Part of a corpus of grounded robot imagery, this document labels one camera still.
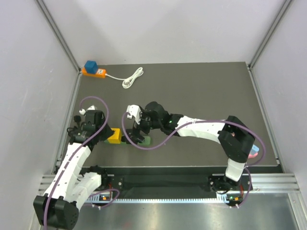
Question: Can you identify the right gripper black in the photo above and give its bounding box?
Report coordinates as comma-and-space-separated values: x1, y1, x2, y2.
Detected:
130, 110, 162, 143

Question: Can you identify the green power strip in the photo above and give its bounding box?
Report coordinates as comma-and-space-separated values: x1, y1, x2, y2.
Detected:
104, 136, 151, 146

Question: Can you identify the black plug adapter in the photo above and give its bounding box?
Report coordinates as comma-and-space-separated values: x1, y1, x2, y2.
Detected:
121, 129, 137, 144

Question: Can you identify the yellow plug adapter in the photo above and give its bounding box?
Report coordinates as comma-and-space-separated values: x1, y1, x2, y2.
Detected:
106, 128, 122, 144

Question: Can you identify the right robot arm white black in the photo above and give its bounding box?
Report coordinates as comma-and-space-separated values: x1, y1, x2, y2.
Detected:
126, 102, 255, 192

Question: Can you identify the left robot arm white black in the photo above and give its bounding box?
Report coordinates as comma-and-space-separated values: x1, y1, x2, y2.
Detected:
33, 105, 114, 230

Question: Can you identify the light blue plug adapter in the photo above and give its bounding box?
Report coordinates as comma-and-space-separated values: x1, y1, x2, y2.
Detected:
249, 145, 260, 155

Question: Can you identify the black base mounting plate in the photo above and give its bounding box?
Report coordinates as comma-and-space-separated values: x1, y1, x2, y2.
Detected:
79, 166, 254, 199

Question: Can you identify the orange power strip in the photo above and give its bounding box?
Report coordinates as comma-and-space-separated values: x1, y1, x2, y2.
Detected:
81, 67, 107, 79

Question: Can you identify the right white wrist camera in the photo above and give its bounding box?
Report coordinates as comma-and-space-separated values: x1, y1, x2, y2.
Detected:
126, 105, 142, 125

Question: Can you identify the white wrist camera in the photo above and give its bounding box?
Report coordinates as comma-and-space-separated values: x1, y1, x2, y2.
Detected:
126, 105, 142, 125
79, 105, 97, 115

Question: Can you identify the black cable with plug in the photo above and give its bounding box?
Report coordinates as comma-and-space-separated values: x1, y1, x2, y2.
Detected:
66, 115, 84, 139

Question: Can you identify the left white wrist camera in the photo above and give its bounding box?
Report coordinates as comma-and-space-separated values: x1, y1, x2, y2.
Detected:
79, 105, 97, 115

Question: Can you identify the white coiled cable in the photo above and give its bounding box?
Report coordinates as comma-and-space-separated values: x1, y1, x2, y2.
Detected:
105, 67, 144, 89

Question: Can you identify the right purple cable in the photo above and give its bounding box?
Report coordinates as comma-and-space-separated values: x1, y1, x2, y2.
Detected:
121, 111, 266, 209

